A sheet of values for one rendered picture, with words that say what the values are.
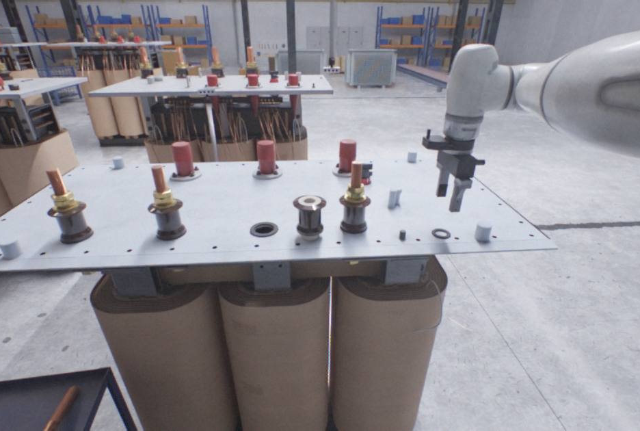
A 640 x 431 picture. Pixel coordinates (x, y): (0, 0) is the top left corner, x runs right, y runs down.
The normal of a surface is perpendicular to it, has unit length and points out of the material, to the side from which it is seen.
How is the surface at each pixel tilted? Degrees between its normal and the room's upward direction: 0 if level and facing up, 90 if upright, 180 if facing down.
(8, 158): 90
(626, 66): 65
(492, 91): 89
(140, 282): 90
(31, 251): 0
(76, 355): 0
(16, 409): 0
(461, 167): 90
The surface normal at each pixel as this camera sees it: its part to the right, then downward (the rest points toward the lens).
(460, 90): -0.64, 0.38
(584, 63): -0.88, -0.47
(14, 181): 0.00, 0.47
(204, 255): 0.02, -0.77
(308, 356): 0.40, 0.44
